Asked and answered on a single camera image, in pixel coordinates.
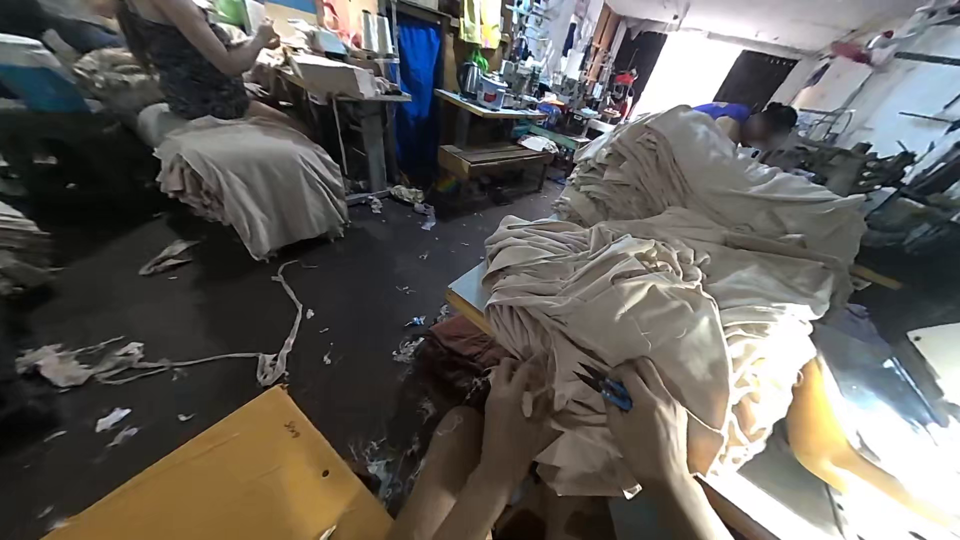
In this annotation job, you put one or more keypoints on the person's left hand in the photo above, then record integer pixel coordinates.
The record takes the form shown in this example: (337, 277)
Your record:
(516, 420)

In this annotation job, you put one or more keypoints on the person's right hand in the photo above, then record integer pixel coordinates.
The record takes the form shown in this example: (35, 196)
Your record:
(654, 427)

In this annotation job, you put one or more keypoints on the person's left fingers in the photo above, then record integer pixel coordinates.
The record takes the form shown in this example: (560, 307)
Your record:
(511, 375)

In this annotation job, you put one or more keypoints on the person's right fingers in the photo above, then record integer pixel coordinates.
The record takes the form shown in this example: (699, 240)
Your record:
(636, 379)

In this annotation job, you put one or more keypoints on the person's left thumb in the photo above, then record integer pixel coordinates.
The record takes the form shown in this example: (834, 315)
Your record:
(546, 437)

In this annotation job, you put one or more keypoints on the beige fabric piece being trimmed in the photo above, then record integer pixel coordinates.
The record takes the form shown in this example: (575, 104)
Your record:
(585, 457)

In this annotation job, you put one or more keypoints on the person's right forearm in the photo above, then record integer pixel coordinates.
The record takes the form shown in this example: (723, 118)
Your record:
(686, 511)

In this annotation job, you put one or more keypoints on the person's left forearm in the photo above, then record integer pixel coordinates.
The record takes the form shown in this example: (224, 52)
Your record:
(480, 499)

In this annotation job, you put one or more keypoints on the dark red cloth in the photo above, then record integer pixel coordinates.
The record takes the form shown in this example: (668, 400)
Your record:
(461, 349)

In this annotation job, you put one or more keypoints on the wooden table with pale top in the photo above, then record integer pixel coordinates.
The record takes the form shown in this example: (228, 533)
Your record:
(471, 296)

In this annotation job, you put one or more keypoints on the person's legs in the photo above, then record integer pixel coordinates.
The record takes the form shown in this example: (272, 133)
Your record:
(450, 450)

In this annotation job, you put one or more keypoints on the large pile of beige garments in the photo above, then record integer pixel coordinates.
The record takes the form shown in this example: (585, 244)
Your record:
(615, 277)

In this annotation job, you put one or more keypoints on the crumpled pale cloth scrap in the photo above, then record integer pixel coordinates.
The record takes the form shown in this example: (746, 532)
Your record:
(407, 195)

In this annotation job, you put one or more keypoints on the wooden bench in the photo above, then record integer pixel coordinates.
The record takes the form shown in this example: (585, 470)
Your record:
(491, 159)

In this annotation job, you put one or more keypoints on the long pale fabric strip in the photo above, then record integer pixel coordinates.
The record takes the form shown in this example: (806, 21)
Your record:
(295, 322)

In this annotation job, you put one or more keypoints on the work table with kettle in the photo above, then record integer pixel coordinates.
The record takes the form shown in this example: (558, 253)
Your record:
(487, 105)

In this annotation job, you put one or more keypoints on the white sewing machine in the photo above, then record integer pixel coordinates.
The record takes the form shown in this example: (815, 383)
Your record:
(937, 356)

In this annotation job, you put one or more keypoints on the yellow wooden board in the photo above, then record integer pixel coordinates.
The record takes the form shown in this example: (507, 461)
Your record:
(225, 472)

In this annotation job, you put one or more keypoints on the blue curtain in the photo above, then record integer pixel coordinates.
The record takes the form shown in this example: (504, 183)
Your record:
(418, 82)

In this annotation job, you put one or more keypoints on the bright doorway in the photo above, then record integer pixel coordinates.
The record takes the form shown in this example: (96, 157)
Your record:
(679, 71)

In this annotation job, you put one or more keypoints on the draped stack of beige fabric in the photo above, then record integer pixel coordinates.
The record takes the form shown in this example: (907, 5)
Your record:
(262, 176)

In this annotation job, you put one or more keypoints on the sewing table with white box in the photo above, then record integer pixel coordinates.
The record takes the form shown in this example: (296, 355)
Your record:
(345, 81)

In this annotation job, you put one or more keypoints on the yellow green hanging cloth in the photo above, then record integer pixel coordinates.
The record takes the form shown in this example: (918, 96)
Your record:
(481, 22)

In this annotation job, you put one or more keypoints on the beige fabric scrap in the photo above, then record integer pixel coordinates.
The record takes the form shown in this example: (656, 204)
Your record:
(168, 257)

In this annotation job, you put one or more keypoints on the white scrap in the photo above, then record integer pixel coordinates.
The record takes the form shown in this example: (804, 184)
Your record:
(113, 419)

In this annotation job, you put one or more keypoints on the tangled pale fabric scraps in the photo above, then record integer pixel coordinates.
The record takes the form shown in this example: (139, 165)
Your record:
(66, 367)

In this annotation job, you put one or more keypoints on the stack of beige cloth pieces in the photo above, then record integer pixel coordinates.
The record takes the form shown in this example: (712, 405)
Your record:
(19, 247)

